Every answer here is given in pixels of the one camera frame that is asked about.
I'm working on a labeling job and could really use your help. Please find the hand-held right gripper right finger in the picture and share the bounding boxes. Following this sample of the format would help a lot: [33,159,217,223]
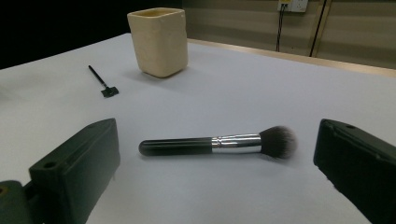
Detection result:
[313,119,396,224]

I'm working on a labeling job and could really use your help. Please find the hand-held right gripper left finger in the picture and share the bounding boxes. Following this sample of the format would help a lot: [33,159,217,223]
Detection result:
[28,118,121,224]

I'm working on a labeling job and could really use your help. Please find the small black angled brush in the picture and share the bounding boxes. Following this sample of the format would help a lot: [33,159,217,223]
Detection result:
[88,64,120,99]

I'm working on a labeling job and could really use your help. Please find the large black makeup brush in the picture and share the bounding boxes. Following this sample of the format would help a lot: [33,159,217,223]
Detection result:
[138,125,298,161]

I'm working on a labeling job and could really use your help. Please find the beige square cup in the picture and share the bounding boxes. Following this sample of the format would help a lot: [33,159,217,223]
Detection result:
[126,7,189,78]

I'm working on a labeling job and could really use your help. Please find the white table mat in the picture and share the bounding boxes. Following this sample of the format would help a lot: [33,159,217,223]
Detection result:
[0,33,396,224]

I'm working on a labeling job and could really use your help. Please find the black vertical wall cable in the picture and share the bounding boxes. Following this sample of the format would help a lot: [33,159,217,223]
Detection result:
[308,0,328,58]

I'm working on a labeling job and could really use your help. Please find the black wall socket cable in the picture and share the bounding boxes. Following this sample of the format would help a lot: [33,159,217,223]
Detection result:
[276,3,287,52]

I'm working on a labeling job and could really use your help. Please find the white wall socket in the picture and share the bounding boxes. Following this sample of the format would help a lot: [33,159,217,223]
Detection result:
[277,0,309,13]

